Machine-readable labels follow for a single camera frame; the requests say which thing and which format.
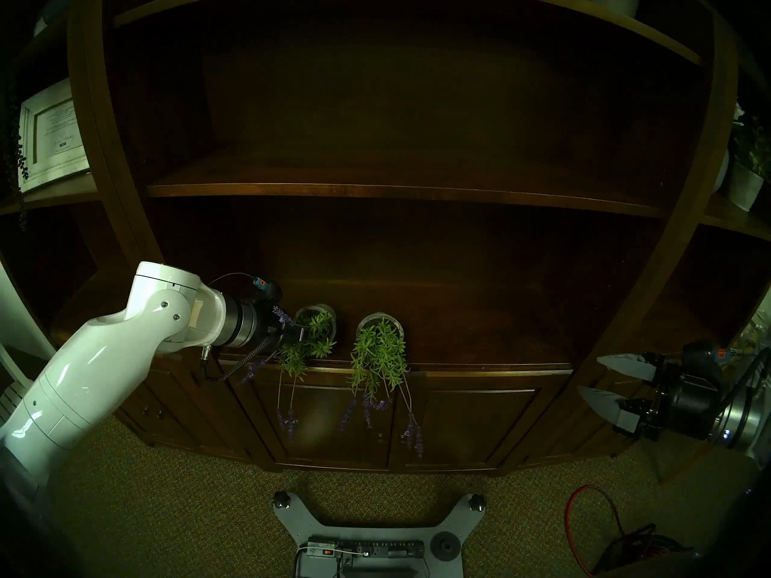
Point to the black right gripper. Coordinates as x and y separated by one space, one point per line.
686 396

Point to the dark trailing plant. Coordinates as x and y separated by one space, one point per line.
21 161

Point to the clear glass jar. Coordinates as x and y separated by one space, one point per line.
758 333

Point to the green plant in white pot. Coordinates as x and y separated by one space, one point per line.
744 185

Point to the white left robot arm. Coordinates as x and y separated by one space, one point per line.
120 354

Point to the white framed certificate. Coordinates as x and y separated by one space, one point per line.
54 137

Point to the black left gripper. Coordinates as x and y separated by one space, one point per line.
265 321

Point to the grey power strip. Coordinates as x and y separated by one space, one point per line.
385 548

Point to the dark wooden bookcase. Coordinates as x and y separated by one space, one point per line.
421 251

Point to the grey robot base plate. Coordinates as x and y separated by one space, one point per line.
373 531

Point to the potted fake lavender plant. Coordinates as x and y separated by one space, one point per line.
376 354
316 342

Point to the white slatted chair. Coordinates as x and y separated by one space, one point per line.
9 384

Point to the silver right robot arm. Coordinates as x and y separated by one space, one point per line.
738 411

